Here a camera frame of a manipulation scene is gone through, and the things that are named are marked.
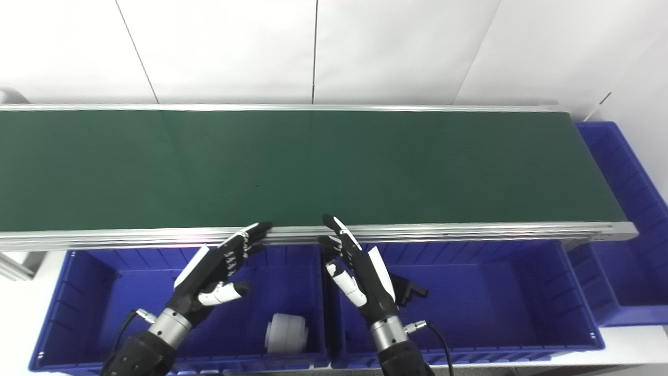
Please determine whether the green conveyor belt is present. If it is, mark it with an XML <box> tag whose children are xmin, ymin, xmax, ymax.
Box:
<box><xmin>0</xmin><ymin>103</ymin><xmax>638</xmax><ymax>252</ymax></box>
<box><xmin>0</xmin><ymin>110</ymin><xmax>627</xmax><ymax>233</ymax></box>

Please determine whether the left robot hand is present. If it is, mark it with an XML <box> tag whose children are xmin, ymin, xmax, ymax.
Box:
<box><xmin>167</xmin><ymin>222</ymin><xmax>273</xmax><ymax>328</ymax></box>

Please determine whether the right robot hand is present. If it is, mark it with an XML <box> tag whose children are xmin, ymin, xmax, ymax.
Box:
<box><xmin>317</xmin><ymin>214</ymin><xmax>400</xmax><ymax>328</ymax></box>

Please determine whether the blue plastic bin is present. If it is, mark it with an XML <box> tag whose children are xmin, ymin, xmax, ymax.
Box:
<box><xmin>323</xmin><ymin>240</ymin><xmax>606</xmax><ymax>369</ymax></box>
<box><xmin>566</xmin><ymin>121</ymin><xmax>668</xmax><ymax>328</ymax></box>
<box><xmin>29</xmin><ymin>243</ymin><xmax>330</xmax><ymax>372</ymax></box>

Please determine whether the aluminium conveyor support leg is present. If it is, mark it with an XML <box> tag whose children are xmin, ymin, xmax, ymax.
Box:
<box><xmin>0</xmin><ymin>252</ymin><xmax>42</xmax><ymax>281</ymax></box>

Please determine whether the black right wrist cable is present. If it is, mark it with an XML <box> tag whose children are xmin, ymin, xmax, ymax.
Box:
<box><xmin>404</xmin><ymin>320</ymin><xmax>454</xmax><ymax>376</ymax></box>

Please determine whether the white plastic part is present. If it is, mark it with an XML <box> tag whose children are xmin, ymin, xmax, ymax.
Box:
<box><xmin>265</xmin><ymin>313</ymin><xmax>308</xmax><ymax>354</ymax></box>

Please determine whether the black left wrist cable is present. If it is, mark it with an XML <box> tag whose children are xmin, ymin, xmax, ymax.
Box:
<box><xmin>111</xmin><ymin>308</ymin><xmax>157</xmax><ymax>357</ymax></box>

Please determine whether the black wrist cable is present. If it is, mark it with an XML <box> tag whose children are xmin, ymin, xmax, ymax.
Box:
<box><xmin>404</xmin><ymin>320</ymin><xmax>454</xmax><ymax>376</ymax></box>
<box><xmin>111</xmin><ymin>308</ymin><xmax>157</xmax><ymax>357</ymax></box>

